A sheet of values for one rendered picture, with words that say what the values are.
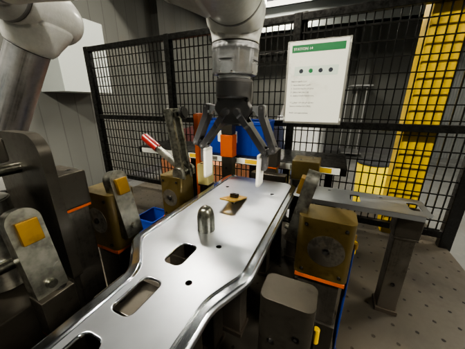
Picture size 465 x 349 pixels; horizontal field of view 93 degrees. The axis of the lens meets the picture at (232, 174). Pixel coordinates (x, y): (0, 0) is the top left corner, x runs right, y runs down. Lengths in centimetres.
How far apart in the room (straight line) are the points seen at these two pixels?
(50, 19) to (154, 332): 76
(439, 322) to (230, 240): 61
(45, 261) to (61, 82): 265
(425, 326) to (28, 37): 124
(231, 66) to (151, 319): 39
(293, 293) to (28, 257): 34
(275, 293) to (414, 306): 58
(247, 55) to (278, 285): 38
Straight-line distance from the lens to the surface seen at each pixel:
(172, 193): 58
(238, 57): 44
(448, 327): 85
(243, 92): 44
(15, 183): 47
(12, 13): 80
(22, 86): 90
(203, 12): 36
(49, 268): 39
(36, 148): 37
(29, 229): 37
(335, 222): 40
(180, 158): 55
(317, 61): 99
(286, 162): 80
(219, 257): 36
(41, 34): 84
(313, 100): 98
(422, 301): 88
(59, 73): 297
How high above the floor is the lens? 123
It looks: 18 degrees down
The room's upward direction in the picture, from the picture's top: straight up
